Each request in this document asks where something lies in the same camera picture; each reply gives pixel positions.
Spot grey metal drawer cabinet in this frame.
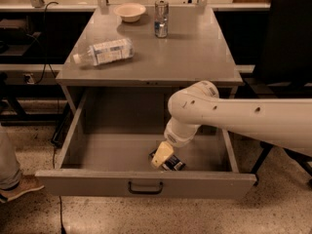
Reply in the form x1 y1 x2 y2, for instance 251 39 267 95
57 5 242 110

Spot white paper bowl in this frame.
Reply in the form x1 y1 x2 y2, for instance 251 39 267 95
114 3 146 22

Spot wall power outlet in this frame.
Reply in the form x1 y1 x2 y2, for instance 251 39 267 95
23 74 35 85

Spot clear plastic water bottle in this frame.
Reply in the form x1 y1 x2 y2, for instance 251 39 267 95
73 38 135 66

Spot black power cable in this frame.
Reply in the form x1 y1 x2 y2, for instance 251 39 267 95
33 1 67 234

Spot silver drink can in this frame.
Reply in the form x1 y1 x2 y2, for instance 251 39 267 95
154 0 169 38

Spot grey trouser leg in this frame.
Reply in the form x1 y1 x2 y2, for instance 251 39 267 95
0 125 21 190

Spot black drawer handle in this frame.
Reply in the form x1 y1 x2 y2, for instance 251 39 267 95
128 181 163 195

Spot open grey top drawer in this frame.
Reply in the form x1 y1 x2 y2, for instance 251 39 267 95
36 87 255 199

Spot blue rxbar blueberry wrapper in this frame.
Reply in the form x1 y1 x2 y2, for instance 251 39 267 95
151 155 185 171

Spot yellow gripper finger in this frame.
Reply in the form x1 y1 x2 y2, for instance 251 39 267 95
151 141 174 169

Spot tan shoe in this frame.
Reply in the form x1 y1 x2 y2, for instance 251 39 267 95
0 175 44 203

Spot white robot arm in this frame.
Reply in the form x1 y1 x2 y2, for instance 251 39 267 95
151 81 312 168

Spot black office chair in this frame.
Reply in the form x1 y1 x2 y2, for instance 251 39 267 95
246 0 312 174

